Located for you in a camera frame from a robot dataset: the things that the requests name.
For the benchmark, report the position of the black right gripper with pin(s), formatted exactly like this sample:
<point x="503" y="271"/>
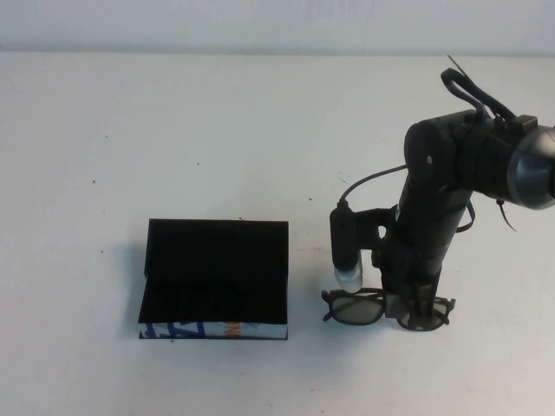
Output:
<point x="416" y="255"/>

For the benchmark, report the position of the black glasses case printed side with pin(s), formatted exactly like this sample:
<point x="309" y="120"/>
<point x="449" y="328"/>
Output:
<point x="217" y="260"/>

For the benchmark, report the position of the black wrist camera silver lens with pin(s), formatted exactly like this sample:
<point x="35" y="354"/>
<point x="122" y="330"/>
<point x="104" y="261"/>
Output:
<point x="344" y="242"/>

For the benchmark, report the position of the black-framed glasses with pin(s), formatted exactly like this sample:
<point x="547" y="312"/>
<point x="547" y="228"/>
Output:
<point x="355" y="310"/>

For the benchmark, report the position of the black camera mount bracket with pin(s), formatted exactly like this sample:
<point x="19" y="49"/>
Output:
<point x="370" y="227"/>

